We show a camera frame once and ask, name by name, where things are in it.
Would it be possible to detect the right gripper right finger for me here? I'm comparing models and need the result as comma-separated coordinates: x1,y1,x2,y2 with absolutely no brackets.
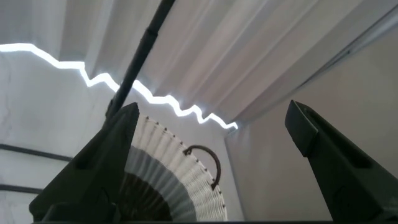
284,100,398,222

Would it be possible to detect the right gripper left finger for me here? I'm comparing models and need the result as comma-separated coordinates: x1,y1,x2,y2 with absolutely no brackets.
29,102,141,222

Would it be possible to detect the white laundry basket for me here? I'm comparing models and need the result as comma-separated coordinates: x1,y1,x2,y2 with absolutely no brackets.
116,114,228,222

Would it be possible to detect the black clothes rack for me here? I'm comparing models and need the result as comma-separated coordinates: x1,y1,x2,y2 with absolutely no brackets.
0,0,177,195

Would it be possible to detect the white curtain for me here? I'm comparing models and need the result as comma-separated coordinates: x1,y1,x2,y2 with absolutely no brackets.
0,0,368,130

